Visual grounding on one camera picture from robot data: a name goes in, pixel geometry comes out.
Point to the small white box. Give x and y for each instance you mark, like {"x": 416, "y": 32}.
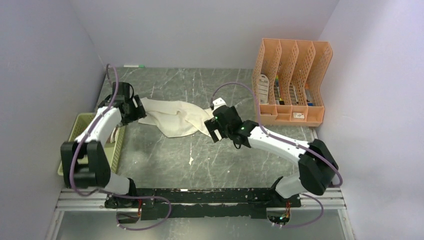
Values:
{"x": 298, "y": 115}

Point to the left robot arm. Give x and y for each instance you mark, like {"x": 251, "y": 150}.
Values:
{"x": 84, "y": 161}

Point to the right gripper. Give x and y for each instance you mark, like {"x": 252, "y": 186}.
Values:
{"x": 212, "y": 124}

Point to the yellow brown bear towel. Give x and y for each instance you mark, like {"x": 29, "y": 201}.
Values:
{"x": 113, "y": 136}

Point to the white tag in organizer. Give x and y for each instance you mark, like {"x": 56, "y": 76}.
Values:
{"x": 263, "y": 89}

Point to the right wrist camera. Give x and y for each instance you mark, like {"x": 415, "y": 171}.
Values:
{"x": 217, "y": 103}

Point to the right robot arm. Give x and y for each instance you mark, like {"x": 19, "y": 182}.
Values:
{"x": 316, "y": 165}

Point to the orange file organizer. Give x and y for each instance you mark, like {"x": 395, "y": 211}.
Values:
{"x": 295, "y": 69}

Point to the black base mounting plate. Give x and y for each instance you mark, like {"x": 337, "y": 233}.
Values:
{"x": 198, "y": 203}

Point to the aluminium frame rails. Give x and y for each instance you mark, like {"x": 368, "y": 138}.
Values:
{"x": 155, "y": 161}

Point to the white towel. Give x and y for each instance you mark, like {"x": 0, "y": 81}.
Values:
{"x": 175, "y": 118}

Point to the white green marker pen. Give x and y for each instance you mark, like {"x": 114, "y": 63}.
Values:
{"x": 134, "y": 66}

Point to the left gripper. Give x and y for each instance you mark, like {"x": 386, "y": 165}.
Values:
{"x": 138, "y": 112}

